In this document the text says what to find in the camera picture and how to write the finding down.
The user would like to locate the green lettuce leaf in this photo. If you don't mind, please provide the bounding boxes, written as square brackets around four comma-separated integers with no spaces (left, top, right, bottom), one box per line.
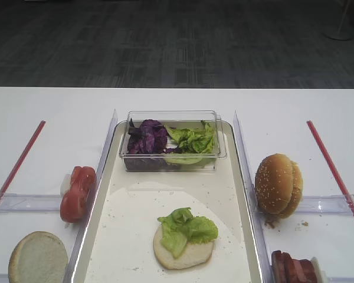
[158,208,218,259]

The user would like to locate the green lettuce pile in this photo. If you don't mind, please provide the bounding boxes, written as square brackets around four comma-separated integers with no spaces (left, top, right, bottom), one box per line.
[165,120,215,154]

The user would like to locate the rear tomato slice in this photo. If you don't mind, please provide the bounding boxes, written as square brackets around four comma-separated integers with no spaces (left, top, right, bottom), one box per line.
[70,166,96,197]

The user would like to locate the tomato slice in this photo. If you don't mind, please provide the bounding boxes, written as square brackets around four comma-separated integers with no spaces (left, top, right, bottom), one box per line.
[70,166,96,197]
[60,186,87,223]

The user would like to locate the white tomato holder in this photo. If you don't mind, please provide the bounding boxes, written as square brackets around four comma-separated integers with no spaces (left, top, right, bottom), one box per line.
[60,174,71,196]

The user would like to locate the front tomato slice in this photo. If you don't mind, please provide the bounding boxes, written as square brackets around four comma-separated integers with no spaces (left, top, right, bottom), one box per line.
[60,186,87,223]

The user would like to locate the rear meat slice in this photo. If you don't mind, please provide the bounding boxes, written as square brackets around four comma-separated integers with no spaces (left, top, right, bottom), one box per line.
[286,259,318,283]

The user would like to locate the white meat holder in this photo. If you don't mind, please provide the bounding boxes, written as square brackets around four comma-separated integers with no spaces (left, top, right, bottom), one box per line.
[310,257,325,283]

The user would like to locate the clear plastic salad container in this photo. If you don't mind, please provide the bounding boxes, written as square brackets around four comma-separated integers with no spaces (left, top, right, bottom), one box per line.
[119,110,227,172]

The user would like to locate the purple cabbage leaves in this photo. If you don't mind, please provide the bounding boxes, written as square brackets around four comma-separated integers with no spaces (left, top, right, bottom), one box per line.
[127,119,168,154]

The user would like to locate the front sesame bun top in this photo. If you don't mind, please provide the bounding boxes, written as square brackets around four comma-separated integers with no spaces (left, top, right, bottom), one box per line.
[255,153,293,214]

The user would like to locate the bottom bun slice on tray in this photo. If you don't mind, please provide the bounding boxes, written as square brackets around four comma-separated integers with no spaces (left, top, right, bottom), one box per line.
[153,225,214,270]

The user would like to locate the white metal serving tray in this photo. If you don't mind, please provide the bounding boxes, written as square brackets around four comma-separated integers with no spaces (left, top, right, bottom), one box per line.
[70,122,273,282]

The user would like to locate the rear bun top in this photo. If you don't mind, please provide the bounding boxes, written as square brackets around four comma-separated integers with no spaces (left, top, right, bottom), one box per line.
[279,161,303,219]

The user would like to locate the left red tape strip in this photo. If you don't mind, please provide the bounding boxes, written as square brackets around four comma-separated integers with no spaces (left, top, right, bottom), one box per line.
[0,120,46,201]

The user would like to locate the red tape strip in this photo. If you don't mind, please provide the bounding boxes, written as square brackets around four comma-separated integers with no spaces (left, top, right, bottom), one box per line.
[306,120,354,217]
[0,120,46,201]

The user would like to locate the left long clear divider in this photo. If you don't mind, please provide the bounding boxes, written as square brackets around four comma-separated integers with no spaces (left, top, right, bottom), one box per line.
[63,111,118,282]

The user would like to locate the long clear divider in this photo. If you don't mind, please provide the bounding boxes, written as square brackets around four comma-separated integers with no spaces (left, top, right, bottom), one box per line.
[233,111,275,282]
[63,111,118,282]

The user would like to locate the right long clear divider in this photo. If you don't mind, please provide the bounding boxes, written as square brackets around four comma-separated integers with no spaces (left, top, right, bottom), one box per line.
[233,111,275,282]

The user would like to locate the right red tape strip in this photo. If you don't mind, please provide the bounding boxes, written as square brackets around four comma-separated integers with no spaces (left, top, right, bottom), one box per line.
[306,120,354,217]

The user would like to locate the right clear cross divider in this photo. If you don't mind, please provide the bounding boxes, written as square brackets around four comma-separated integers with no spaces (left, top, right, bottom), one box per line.
[295,195,354,216]

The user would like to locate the clear cross divider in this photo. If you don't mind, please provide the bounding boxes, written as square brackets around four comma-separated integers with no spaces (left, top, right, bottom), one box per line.
[0,193,62,213]
[295,195,354,216]

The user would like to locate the bun half leaning left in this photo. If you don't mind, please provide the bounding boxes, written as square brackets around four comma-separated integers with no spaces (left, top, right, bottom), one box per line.
[8,231,68,283]

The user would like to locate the left clear cross divider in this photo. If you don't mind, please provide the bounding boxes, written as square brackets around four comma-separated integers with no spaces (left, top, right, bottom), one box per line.
[0,193,62,213]

